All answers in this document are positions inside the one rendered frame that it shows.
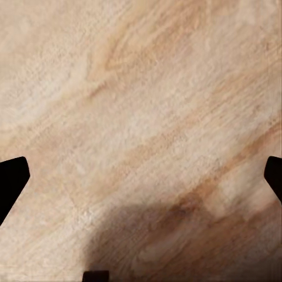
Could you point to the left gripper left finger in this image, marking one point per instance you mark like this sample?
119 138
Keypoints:
14 175

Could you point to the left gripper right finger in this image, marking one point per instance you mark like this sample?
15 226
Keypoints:
273 175

